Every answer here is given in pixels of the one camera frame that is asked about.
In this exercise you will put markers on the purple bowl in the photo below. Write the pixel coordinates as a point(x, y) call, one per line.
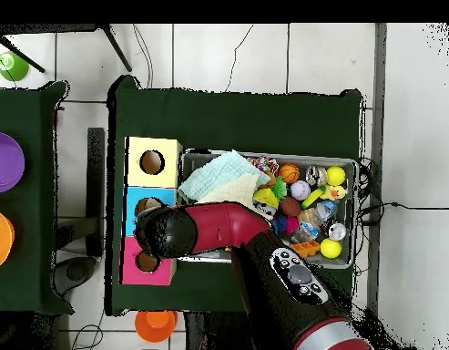
point(5, 162)

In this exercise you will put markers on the crushed clear plastic bottle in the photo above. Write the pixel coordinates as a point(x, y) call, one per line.
point(324, 211)

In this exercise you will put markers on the orange cup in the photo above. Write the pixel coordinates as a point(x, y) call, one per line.
point(155, 326)

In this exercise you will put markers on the light blue waffle cloth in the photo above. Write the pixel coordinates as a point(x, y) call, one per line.
point(216, 175)

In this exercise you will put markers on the white toy baseball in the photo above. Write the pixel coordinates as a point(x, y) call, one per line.
point(300, 190)

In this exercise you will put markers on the green cup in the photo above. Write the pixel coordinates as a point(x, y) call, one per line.
point(12, 67)

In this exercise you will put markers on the black camera tripod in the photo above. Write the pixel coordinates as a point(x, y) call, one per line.
point(116, 49)

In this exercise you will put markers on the orange toy basketball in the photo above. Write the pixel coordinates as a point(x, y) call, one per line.
point(289, 173)

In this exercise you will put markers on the yellow plush duck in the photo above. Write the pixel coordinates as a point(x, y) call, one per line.
point(333, 192)

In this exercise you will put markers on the orange bowl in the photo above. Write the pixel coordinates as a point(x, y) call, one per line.
point(0, 237)

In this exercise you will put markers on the dark green tablecloth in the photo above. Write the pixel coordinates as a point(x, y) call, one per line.
point(246, 120)
point(31, 255)

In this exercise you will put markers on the cream waffle cloth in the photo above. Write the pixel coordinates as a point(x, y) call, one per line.
point(235, 191)

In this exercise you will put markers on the silver mesh bin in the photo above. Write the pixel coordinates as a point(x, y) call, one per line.
point(191, 160)

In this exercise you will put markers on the black floor stand base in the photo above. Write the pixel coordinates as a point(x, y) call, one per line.
point(95, 182)

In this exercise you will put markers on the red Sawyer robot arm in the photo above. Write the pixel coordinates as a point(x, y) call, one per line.
point(224, 226)

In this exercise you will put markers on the crushed silver can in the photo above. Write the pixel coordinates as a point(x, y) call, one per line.
point(337, 231)

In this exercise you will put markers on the wooden box with three holes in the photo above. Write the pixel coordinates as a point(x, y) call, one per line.
point(170, 179)

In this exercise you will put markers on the yellow ball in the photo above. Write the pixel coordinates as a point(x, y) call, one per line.
point(336, 175)
point(330, 248)

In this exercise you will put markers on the brown ball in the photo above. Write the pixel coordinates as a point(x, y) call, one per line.
point(289, 206)

